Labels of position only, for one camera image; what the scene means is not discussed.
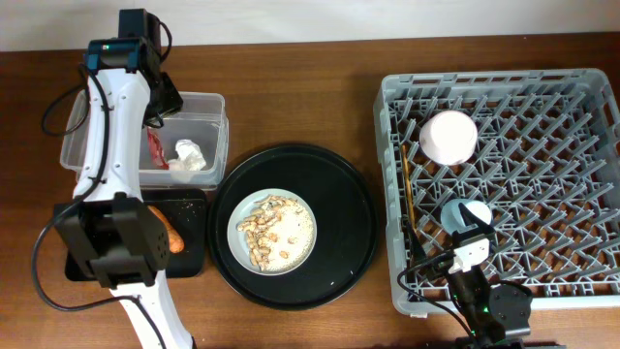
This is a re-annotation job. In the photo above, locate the clear plastic bin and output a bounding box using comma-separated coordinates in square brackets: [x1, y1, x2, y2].
[59, 90, 230, 192]

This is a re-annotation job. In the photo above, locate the wooden chopstick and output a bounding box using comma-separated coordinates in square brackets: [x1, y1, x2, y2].
[400, 143, 416, 231]

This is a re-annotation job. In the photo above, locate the light blue cup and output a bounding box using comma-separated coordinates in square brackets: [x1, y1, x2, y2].
[440, 199, 492, 236]

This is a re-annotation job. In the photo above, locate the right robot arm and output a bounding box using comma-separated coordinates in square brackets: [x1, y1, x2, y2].
[396, 199, 533, 348]

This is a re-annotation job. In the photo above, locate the black rectangular tray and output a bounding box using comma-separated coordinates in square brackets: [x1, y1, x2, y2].
[56, 189, 207, 289]

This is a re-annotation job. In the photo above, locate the white tissue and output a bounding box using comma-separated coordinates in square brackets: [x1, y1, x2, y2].
[168, 140, 206, 172]

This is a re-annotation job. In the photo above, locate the orange carrot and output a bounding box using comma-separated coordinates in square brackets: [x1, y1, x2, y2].
[148, 206, 185, 254]

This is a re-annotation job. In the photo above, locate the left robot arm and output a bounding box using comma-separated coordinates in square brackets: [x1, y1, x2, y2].
[47, 9, 196, 348]

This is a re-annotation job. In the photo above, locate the red snack wrapper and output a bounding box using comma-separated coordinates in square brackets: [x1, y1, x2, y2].
[146, 127, 169, 170]

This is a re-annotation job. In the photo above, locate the grey plate with food scraps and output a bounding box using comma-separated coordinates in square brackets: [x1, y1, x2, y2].
[226, 188, 318, 276]

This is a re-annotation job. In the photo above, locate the black round tray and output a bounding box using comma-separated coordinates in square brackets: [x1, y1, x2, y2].
[206, 144, 380, 310]

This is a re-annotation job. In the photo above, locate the grey dishwasher rack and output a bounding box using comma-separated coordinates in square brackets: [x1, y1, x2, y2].
[373, 69, 619, 317]

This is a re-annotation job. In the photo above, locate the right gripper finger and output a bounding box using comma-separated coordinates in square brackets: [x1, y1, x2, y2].
[406, 221, 426, 265]
[458, 204, 494, 238]

